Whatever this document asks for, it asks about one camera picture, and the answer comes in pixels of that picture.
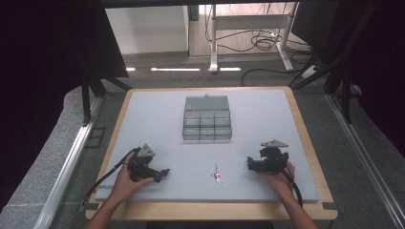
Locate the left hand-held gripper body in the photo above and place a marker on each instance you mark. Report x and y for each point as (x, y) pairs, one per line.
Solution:
(140, 162)

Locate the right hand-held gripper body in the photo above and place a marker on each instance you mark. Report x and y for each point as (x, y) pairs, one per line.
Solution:
(273, 159)

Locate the small red white trinket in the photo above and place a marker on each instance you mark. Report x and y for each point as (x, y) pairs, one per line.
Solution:
(217, 176)

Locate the clear plastic compartment box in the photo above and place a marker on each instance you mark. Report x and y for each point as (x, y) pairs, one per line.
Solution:
(207, 122)

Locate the person's right hand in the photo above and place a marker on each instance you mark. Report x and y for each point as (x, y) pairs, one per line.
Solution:
(280, 179)

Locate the person's left hand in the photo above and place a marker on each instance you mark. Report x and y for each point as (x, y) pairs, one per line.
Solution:
(125, 184)

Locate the grey foam mat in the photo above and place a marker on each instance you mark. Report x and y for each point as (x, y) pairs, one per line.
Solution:
(248, 127)

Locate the black metal stand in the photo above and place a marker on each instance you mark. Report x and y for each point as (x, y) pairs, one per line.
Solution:
(92, 86)
(337, 73)

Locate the white power strip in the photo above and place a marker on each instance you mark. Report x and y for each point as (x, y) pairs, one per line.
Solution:
(308, 72)

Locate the dark curtain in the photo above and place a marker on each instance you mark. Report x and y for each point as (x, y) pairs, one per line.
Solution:
(379, 63)
(38, 79)

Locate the white cabinet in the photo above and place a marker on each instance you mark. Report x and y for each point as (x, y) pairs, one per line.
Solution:
(146, 30)

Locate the aluminium floor rail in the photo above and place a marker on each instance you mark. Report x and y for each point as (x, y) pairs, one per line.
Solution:
(63, 171)
(369, 165)

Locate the white metal desk frame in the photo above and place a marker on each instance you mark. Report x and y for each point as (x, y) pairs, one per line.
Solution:
(251, 21)

